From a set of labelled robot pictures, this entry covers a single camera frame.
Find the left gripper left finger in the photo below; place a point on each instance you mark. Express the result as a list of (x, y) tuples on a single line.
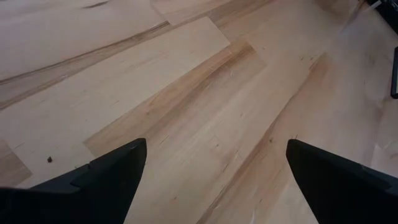
[(93, 193)]

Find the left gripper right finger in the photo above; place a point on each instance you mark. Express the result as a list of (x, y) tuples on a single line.
[(342, 189)]

